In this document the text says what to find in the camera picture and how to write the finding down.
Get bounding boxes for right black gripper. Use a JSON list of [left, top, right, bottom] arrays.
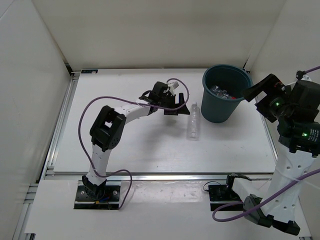
[[240, 74, 294, 123]]

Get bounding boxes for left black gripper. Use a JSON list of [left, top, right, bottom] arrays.
[[158, 93, 190, 116]]

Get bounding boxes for blue label plastic bottle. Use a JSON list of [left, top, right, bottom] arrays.
[[210, 85, 232, 99]]

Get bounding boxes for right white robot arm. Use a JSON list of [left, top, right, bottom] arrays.
[[242, 70, 320, 236]]

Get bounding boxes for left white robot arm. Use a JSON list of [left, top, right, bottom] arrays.
[[77, 78, 190, 201]]

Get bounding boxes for dark teal plastic bin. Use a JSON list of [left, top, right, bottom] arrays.
[[200, 64, 253, 123]]

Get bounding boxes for clear unlabeled plastic bottle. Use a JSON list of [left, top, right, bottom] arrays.
[[186, 102, 201, 141]]

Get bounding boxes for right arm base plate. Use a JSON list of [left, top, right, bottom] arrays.
[[202, 173, 252, 212]]

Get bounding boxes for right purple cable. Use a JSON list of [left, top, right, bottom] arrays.
[[211, 65, 320, 223]]

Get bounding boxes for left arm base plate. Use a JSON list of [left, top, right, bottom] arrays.
[[73, 182, 121, 210]]

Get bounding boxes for aluminium table frame rail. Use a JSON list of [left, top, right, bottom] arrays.
[[19, 69, 294, 240]]

